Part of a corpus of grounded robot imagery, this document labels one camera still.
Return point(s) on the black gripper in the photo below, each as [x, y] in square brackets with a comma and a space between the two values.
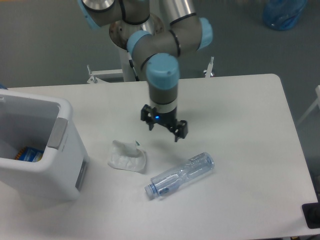
[168, 120]

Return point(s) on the clear plastic bottle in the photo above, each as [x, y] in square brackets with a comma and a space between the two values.
[172, 179]

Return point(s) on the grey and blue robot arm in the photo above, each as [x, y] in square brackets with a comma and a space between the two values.
[154, 55]

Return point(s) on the white trash can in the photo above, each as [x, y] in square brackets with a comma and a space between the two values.
[44, 123]

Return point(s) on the blue snack packet in bin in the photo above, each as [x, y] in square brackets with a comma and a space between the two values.
[29, 154]

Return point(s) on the black device at table edge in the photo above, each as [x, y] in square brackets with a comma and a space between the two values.
[311, 213]

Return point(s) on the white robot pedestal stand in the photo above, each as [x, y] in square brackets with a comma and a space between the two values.
[117, 75]

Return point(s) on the white frame at right edge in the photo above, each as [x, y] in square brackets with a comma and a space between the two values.
[315, 105]

